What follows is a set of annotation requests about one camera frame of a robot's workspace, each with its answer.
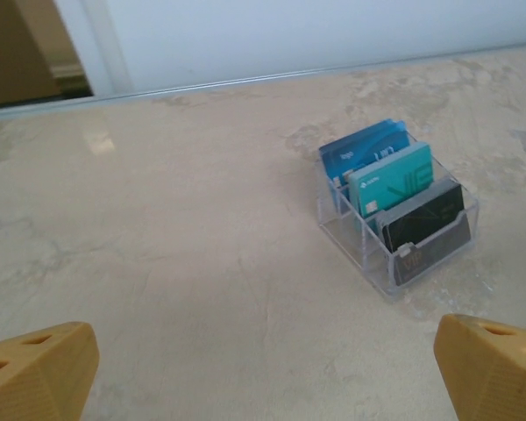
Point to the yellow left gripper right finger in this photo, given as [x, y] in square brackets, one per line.
[499, 381]

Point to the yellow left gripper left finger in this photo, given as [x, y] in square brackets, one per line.
[35, 377]

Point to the black VIP credit card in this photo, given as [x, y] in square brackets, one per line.
[425, 223]

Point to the dark grey credit card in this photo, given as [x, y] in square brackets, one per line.
[416, 201]

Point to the teal credit card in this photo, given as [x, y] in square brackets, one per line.
[390, 184]

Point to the clear acrylic card organizer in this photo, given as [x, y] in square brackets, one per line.
[331, 217]

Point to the dark blue credit card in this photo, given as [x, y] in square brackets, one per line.
[368, 149]

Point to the light blue credit card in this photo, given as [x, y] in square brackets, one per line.
[392, 125]

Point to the tan wooden door jamb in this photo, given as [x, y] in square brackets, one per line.
[48, 35]

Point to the aluminium table edge rail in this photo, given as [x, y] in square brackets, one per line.
[114, 97]

